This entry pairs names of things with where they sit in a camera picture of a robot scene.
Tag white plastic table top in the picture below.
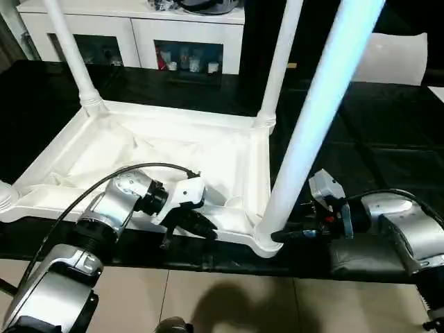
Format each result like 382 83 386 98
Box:
0 100 284 259

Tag black table mat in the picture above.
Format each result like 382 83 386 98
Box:
0 60 444 285

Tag dark robot left foot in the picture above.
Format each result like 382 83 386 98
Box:
155 316 194 333

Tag white flat board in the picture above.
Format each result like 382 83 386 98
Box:
429 85 444 105

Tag white bag with round fitting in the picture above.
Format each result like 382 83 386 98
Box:
353 33 428 86

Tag black box with gold label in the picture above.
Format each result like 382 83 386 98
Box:
238 0 334 84

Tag white glass-door cabinet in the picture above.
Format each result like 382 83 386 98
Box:
15 0 246 76

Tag grey helmet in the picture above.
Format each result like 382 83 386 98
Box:
182 0 240 15

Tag black tangled items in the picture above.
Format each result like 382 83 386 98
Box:
147 0 181 11

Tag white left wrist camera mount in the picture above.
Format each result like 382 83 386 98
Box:
155 177 206 226

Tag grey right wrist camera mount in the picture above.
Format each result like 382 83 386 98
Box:
308 169 355 240

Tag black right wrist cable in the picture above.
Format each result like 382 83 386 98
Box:
345 189 444 223

